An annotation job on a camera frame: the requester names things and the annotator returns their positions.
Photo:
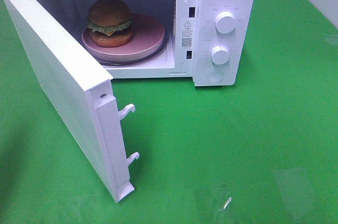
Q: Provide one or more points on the white microwave door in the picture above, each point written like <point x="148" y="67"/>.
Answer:
<point x="80" y="89"/>

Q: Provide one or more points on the round door release button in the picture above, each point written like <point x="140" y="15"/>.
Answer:
<point x="215" y="76"/>

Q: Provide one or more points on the clear tape patch centre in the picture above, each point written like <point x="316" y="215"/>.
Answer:
<point x="213" y="204"/>

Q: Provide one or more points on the upper white microwave knob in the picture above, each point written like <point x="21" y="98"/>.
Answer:
<point x="225" y="22"/>

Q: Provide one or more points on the burger with lettuce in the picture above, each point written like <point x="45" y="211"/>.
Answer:
<point x="109" y="23"/>

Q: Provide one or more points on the pink round plate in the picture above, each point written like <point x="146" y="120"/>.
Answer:
<point x="147" y="38"/>

